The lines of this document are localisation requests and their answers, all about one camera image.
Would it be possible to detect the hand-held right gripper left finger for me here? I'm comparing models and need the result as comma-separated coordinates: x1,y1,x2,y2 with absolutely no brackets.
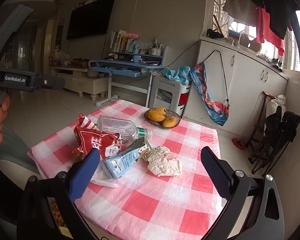
17,148,101,240

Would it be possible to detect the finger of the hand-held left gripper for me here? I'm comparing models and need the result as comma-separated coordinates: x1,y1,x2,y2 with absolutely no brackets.
36,74,65,90

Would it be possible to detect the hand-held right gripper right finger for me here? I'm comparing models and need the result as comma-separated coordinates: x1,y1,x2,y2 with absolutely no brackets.
201,146,285,240

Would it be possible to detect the white tissue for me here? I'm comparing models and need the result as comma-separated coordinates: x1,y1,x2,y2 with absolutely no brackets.
91,165,119,188

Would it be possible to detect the red snack bag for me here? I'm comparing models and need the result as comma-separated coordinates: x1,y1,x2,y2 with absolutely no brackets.
72,113,122,160

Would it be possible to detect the blue drink carton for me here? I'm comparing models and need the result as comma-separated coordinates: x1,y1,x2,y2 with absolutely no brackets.
100,137,153,180

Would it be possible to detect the paper wrapper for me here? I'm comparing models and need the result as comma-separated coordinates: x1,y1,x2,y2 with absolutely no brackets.
147,146,183,178

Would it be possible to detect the clear plastic bottle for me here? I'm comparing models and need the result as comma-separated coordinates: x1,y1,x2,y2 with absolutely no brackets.
96,115,153,144

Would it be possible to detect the cream television cabinet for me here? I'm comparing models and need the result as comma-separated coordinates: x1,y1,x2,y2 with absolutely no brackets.
49,65,109,102

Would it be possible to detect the red floor item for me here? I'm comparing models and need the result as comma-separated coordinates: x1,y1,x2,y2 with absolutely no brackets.
231,137,245,149

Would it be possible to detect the yellow patterned cloth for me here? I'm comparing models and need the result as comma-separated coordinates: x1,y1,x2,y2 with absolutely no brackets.
50,200,73,230

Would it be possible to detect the colourful printed bag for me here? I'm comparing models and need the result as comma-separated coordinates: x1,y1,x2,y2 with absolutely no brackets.
189,50,231,127

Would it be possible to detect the brown spotted mango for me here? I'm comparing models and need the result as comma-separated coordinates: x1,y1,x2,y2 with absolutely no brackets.
162,116,177,127

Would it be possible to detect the red white checkered tablecloth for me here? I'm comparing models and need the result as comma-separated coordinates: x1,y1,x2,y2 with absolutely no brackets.
27,99,224,240

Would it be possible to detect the blue white desk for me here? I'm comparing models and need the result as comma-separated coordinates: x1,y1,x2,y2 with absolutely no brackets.
88,46,169,107

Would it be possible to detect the pale green seat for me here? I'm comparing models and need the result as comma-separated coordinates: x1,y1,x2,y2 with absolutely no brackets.
0,125,43,180

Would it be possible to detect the black television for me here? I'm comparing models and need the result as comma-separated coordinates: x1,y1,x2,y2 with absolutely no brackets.
66,0,116,40

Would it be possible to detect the row of books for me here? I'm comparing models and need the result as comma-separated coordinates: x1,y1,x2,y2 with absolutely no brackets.
111,31,130,53

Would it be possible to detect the wooden chair with clothes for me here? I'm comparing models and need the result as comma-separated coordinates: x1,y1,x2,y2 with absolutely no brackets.
249,105,300,178

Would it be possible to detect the yellow mango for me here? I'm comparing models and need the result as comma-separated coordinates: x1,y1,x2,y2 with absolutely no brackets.
147,111,165,122
149,107,167,115

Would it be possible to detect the white cabinet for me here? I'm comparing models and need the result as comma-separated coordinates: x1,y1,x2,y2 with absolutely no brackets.
182,35,289,138

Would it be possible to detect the white sack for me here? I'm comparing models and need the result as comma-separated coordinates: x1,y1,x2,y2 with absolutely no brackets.
265,94,287,120

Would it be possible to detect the white plastic stool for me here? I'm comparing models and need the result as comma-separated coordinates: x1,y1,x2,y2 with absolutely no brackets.
151,76,192,119

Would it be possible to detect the blue plastic bag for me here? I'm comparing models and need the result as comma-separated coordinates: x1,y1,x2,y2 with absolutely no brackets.
162,66,192,85

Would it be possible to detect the pair of grey shoes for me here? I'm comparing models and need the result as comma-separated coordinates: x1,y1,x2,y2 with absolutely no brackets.
259,54,283,72

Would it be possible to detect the black bag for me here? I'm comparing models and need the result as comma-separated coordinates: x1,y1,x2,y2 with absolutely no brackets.
206,29,224,39

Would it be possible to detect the red garment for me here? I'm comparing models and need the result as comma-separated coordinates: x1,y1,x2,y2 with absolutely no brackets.
255,6,285,55

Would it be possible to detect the black garment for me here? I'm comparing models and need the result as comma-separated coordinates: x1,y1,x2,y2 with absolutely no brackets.
221,0,300,64

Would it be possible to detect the blue picture frame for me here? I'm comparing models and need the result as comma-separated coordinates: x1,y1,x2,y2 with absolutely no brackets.
227,29,240,42

